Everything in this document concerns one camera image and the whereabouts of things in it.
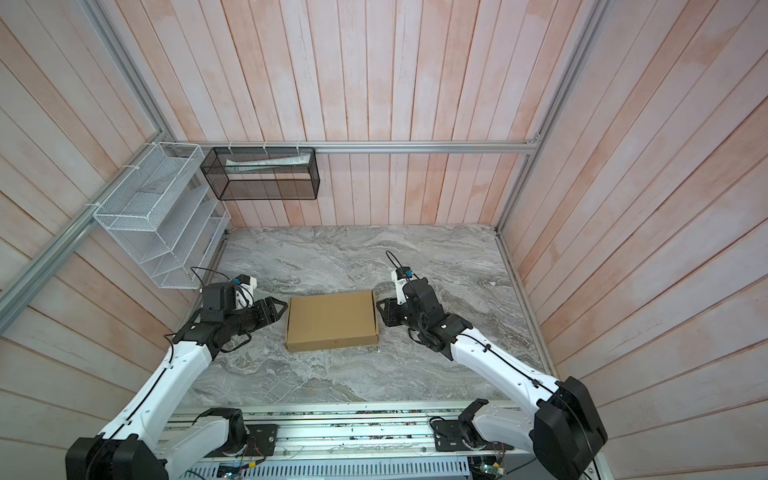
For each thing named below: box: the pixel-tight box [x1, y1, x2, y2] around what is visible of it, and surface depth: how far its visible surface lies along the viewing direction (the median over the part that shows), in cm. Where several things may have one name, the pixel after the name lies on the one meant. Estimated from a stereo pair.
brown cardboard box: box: [286, 290, 379, 352], surface depth 91 cm
